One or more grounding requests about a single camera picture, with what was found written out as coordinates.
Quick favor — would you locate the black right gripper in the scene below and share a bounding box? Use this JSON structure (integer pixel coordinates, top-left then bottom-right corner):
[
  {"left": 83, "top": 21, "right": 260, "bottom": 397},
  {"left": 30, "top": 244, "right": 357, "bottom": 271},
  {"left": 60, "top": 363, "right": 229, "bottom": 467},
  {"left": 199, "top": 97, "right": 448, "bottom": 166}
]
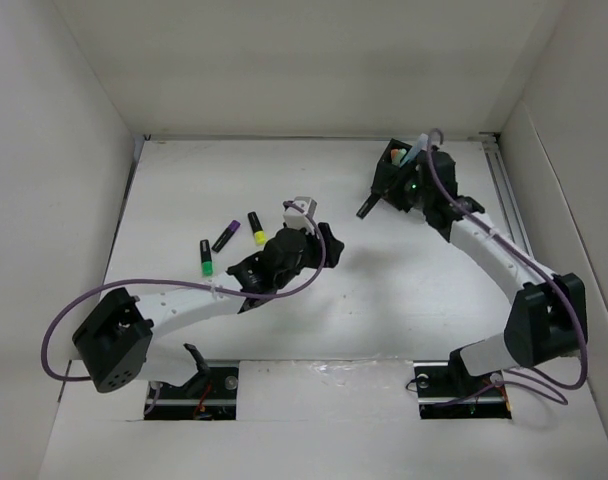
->
[{"left": 372, "top": 159, "right": 433, "bottom": 212}]

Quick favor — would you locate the blue pastel highlighter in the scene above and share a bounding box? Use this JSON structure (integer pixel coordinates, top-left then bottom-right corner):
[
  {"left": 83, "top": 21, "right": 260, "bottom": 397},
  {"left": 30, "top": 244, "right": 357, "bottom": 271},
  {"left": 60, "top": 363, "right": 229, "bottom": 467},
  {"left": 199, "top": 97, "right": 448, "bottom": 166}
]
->
[{"left": 400, "top": 133, "right": 429, "bottom": 166}]

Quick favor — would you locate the black highlighter yellow cap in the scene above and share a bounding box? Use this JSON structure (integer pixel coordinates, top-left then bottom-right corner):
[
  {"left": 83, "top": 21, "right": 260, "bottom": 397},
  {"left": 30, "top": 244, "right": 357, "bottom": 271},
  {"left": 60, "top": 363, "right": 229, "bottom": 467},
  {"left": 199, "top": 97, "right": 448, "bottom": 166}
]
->
[{"left": 247, "top": 211, "right": 267, "bottom": 246}]

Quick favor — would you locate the black highlighter purple cap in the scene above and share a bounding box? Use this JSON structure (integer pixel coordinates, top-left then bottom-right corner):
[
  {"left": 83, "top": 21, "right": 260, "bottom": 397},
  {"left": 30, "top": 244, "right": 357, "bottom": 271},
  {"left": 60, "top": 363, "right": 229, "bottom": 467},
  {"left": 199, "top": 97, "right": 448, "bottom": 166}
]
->
[{"left": 212, "top": 220, "right": 240, "bottom": 253}]

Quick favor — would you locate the mint green pastel highlighter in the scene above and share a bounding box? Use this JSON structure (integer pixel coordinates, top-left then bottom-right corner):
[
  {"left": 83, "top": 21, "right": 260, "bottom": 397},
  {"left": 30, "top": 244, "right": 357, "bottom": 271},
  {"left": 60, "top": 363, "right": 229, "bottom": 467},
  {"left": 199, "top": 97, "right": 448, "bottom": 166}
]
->
[{"left": 391, "top": 149, "right": 407, "bottom": 166}]

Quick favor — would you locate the black highlighter orange cap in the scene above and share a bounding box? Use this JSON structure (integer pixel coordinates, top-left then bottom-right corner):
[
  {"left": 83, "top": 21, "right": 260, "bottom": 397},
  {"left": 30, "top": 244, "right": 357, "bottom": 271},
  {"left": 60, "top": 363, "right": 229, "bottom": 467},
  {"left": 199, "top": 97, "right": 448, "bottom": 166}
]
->
[{"left": 356, "top": 173, "right": 410, "bottom": 219}]

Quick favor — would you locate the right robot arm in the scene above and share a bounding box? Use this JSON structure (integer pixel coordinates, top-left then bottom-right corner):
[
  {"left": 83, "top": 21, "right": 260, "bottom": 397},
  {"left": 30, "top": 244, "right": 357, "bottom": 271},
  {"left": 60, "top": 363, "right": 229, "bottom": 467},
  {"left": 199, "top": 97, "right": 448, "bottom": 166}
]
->
[{"left": 391, "top": 150, "right": 588, "bottom": 394}]

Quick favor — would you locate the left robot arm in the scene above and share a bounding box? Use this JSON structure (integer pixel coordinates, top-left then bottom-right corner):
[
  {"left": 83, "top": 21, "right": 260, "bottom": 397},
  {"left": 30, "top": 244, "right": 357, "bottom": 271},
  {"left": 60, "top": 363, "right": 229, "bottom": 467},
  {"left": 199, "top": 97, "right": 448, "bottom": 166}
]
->
[{"left": 72, "top": 223, "right": 344, "bottom": 397}]

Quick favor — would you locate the black two-compartment container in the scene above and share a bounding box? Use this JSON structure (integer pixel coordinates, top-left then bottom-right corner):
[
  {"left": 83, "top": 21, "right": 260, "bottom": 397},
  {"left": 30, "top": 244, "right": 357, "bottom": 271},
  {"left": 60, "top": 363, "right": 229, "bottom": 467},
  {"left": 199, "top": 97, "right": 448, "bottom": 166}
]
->
[{"left": 371, "top": 139, "right": 419, "bottom": 212}]

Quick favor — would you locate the black highlighter green cap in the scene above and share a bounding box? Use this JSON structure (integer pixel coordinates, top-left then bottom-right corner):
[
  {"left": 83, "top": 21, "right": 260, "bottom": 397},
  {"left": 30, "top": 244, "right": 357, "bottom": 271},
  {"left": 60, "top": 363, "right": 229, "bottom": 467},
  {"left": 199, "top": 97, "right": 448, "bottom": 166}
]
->
[{"left": 199, "top": 239, "right": 214, "bottom": 277}]

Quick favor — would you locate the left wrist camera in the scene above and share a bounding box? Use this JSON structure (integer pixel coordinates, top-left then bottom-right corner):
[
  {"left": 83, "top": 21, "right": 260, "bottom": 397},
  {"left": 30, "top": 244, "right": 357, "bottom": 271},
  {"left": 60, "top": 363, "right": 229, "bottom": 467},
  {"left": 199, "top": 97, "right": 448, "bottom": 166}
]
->
[{"left": 283, "top": 196, "right": 317, "bottom": 234}]

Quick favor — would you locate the aluminium rail right side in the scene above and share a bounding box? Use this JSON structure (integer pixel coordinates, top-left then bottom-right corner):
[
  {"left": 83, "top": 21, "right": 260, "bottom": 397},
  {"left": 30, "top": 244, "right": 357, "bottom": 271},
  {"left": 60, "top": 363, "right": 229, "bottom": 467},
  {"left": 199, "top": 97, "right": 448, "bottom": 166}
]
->
[{"left": 480, "top": 133, "right": 533, "bottom": 255}]

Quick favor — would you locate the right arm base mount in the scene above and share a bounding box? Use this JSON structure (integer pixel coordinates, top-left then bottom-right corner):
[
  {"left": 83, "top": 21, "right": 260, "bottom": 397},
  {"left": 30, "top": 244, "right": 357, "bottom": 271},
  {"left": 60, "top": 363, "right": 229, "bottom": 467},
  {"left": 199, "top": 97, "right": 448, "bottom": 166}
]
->
[{"left": 406, "top": 351, "right": 512, "bottom": 420}]

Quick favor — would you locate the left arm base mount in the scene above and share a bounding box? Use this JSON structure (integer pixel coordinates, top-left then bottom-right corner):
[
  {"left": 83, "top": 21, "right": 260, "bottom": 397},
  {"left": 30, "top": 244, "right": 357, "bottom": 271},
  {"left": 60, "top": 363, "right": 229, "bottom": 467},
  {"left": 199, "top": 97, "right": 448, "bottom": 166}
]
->
[{"left": 143, "top": 343, "right": 240, "bottom": 421}]

